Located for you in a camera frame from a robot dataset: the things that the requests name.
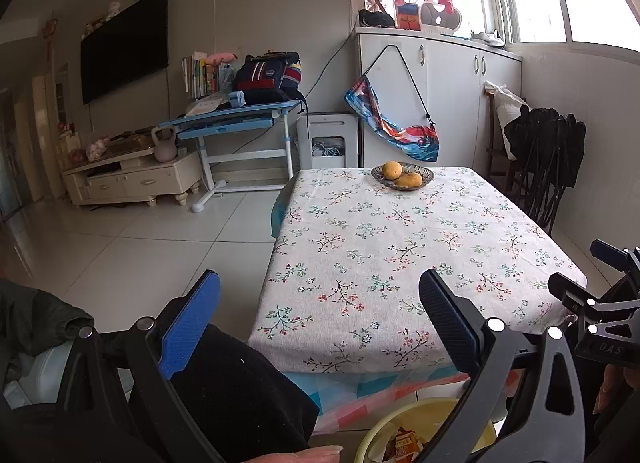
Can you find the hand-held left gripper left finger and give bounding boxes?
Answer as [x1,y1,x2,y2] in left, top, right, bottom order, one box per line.
[52,269,226,463]

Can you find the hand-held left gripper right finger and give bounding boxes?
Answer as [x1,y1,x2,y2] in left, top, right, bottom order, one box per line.
[415,269,586,463]

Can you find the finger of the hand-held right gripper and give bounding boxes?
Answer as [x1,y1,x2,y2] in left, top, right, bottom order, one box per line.
[547,272,640,331]
[590,239,640,276]

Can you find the orange snack wrapper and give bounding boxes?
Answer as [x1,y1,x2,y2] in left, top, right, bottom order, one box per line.
[385,425,426,463]

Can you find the yellow plastic bucket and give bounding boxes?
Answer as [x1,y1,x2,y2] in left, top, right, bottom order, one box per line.
[357,397,498,463]

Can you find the person's right hand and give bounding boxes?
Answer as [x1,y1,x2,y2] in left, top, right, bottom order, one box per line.
[592,364,628,416]

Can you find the person's left hand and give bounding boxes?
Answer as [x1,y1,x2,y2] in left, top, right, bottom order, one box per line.
[257,444,344,463]

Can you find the table with floral cloth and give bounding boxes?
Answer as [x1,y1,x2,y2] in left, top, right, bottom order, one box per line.
[247,167,588,375]

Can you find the person's black trouser leg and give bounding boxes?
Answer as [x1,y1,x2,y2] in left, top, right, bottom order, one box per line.
[170,323,321,463]

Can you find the black folding chairs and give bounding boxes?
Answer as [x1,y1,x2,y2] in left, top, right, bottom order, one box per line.
[502,105,587,236]

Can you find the dark fruit bowl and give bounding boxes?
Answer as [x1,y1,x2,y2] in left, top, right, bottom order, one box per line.
[371,163,435,191]

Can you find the wooden chair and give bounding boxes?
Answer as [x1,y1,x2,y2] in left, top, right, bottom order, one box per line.
[485,88,516,184]

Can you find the pale blue cloth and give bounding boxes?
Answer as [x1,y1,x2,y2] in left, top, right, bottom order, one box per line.
[0,343,71,409]

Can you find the grey jacket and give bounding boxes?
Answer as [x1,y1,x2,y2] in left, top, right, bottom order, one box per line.
[0,278,96,359]

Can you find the white television cabinet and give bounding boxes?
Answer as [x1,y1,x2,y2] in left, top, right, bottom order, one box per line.
[61,135,203,208]

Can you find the beige kettlebell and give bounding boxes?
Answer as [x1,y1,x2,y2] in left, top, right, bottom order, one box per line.
[151,125,178,164]

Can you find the white cloth bag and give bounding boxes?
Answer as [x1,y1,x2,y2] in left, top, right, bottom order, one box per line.
[482,81,531,161]

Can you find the pink stuffed toy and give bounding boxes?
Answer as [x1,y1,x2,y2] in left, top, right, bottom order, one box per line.
[86,137,111,161]

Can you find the blue study desk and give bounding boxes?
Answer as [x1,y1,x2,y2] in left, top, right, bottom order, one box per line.
[159,100,305,214]

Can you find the white storage cabinet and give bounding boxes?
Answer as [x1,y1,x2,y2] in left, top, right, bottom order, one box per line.
[353,25,523,178]

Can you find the white floor appliance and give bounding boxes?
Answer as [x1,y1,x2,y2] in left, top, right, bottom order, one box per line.
[296,113,361,171]

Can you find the row of books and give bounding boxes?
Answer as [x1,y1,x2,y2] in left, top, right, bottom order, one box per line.
[181,50,236,98]

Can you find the white sneakers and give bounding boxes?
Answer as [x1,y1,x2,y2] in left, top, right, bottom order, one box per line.
[470,29,507,47]

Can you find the navy backpack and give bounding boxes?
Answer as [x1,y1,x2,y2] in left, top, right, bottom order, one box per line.
[232,52,303,104]

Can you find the black television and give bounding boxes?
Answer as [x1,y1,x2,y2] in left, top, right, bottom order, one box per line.
[80,0,170,105]

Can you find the white grey cushion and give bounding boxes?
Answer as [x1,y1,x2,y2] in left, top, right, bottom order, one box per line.
[419,3,463,34]

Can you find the orange blue bag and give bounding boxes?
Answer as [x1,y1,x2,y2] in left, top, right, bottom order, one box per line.
[395,4,421,31]

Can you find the black shoes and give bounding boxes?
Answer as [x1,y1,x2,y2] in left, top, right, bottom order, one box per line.
[357,9,396,28]

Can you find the colourful drawstring bag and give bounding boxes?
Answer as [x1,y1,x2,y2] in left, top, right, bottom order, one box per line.
[345,45,440,162]

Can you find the red wall ornament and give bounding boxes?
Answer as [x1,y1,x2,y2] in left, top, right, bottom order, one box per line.
[41,18,58,61]

